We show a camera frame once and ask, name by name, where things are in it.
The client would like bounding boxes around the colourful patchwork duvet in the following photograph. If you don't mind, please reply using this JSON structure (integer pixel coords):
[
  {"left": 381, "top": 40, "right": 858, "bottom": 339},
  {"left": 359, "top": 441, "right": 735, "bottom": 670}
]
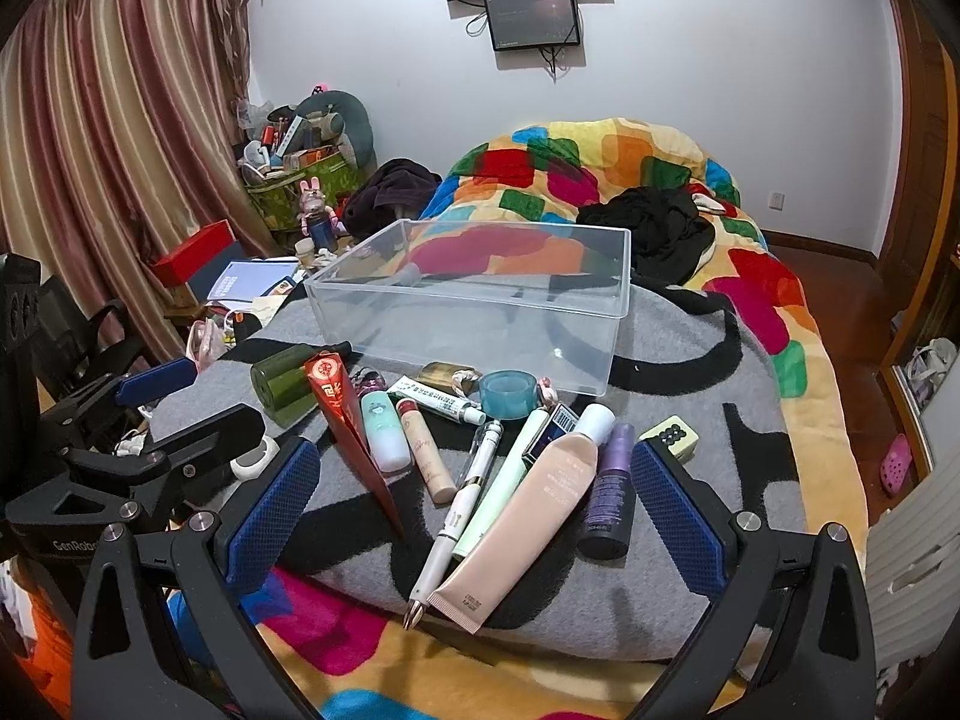
[{"left": 254, "top": 119, "right": 867, "bottom": 718}]

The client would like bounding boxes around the grey neck pillow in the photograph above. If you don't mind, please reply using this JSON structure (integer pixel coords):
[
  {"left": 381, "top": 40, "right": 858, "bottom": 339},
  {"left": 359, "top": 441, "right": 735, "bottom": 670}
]
[{"left": 295, "top": 89, "right": 374, "bottom": 171}]

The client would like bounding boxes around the braided rope keychain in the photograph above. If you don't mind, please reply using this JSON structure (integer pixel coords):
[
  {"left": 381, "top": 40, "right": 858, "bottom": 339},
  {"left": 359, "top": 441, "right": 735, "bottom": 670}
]
[{"left": 537, "top": 377, "right": 560, "bottom": 411}]

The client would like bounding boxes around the white suitcase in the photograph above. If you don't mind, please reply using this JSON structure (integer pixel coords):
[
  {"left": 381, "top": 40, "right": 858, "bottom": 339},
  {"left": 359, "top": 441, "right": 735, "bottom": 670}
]
[{"left": 866, "top": 458, "right": 960, "bottom": 671}]

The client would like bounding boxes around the blue staples box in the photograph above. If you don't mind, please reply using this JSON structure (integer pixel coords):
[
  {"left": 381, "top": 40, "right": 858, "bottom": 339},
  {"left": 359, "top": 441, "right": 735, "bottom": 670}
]
[{"left": 524, "top": 403, "right": 579, "bottom": 466}]

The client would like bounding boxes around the black clothes pile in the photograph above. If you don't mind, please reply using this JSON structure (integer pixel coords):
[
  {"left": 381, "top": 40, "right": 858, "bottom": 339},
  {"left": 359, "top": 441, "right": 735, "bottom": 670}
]
[{"left": 576, "top": 187, "right": 716, "bottom": 286}]

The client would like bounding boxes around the pink croc shoe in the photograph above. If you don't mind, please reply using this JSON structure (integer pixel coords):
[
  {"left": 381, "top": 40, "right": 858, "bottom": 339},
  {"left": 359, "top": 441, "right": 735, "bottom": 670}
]
[{"left": 878, "top": 433, "right": 913, "bottom": 497}]

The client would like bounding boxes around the purple spray bottle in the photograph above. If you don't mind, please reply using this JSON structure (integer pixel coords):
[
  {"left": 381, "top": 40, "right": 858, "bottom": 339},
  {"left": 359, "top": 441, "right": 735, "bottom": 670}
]
[{"left": 578, "top": 421, "right": 636, "bottom": 562}]

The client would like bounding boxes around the mint green bottle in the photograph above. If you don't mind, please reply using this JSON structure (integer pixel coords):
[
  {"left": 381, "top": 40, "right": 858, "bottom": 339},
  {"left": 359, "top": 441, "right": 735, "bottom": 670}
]
[{"left": 359, "top": 388, "right": 410, "bottom": 476}]

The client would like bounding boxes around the green spray bottle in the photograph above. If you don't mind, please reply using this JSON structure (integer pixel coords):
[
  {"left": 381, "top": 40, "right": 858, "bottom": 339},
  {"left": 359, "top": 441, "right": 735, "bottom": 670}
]
[{"left": 251, "top": 343, "right": 352, "bottom": 429}]

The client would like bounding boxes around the red box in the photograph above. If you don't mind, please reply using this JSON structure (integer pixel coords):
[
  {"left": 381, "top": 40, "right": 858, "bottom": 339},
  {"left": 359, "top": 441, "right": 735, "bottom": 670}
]
[{"left": 151, "top": 220, "right": 236, "bottom": 288}]

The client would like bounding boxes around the white ointment tube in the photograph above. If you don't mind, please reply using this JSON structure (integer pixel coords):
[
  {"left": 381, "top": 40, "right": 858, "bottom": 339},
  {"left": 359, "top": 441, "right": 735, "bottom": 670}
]
[{"left": 387, "top": 376, "right": 488, "bottom": 427}]

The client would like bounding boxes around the small wall monitor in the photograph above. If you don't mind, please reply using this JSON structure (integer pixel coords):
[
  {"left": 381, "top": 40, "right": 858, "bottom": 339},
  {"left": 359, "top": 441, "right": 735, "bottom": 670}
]
[{"left": 485, "top": 0, "right": 581, "bottom": 52}]

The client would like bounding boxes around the large beige cream tube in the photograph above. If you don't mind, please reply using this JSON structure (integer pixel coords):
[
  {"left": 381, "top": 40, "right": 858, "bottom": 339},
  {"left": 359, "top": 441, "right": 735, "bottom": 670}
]
[{"left": 428, "top": 403, "right": 615, "bottom": 634}]

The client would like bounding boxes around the blue white book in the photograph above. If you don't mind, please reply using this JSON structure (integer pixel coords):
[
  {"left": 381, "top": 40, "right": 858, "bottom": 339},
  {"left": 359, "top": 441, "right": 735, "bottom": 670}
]
[{"left": 206, "top": 259, "right": 298, "bottom": 302}]

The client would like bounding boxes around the clear plastic storage box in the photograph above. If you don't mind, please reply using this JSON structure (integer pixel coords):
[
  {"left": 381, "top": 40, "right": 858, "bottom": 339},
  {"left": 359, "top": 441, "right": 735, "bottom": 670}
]
[{"left": 306, "top": 220, "right": 631, "bottom": 397}]

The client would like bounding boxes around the pale green tube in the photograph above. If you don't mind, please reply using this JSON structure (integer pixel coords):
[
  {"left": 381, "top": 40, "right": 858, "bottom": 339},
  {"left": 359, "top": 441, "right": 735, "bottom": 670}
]
[{"left": 454, "top": 408, "right": 550, "bottom": 559}]

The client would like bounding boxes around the green mahjong tile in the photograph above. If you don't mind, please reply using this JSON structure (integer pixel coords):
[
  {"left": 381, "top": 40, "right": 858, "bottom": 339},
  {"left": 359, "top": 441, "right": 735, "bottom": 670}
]
[{"left": 640, "top": 416, "right": 700, "bottom": 463}]

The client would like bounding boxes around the dark purple clothes pile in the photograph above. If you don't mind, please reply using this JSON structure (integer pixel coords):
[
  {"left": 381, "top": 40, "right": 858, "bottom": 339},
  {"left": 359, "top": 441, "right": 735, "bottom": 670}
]
[{"left": 338, "top": 158, "right": 441, "bottom": 241}]

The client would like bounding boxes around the grey black blanket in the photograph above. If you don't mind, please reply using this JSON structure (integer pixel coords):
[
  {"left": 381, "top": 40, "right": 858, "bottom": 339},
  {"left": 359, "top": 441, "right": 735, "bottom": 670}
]
[{"left": 151, "top": 284, "right": 807, "bottom": 661}]

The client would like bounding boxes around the green storage bag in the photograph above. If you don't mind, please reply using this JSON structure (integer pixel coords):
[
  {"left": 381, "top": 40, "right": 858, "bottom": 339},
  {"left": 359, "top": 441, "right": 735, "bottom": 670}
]
[{"left": 245, "top": 153, "right": 361, "bottom": 232}]

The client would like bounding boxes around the striped curtain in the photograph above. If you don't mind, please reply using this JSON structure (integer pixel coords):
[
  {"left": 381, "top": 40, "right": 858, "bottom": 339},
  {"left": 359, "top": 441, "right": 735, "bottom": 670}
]
[{"left": 2, "top": 0, "right": 275, "bottom": 359}]

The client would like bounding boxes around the red tea packet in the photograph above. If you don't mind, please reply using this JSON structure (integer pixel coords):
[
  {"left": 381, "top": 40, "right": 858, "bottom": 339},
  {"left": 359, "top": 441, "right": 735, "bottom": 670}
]
[{"left": 302, "top": 351, "right": 405, "bottom": 538}]

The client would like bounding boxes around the white pen device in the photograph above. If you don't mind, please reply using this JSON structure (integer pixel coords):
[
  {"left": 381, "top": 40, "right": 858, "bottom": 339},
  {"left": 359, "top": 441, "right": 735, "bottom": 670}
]
[{"left": 402, "top": 419, "right": 503, "bottom": 629}]

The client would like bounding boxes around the teal tape roll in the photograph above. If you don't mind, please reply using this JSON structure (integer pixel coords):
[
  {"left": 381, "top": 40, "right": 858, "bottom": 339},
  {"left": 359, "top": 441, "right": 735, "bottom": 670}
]
[{"left": 478, "top": 371, "right": 539, "bottom": 421}]

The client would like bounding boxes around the rabbit doll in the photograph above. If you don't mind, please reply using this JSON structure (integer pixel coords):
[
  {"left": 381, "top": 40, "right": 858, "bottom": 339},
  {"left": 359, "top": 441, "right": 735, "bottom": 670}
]
[{"left": 298, "top": 177, "right": 348, "bottom": 252}]

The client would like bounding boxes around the beige tube red cap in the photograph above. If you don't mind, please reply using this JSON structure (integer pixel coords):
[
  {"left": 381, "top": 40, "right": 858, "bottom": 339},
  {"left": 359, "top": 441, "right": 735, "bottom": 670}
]
[{"left": 395, "top": 398, "right": 457, "bottom": 505}]

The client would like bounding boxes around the white tape roll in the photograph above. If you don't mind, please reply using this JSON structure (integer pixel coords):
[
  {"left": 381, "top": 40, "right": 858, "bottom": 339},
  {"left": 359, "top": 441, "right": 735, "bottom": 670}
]
[{"left": 229, "top": 436, "right": 280, "bottom": 483}]

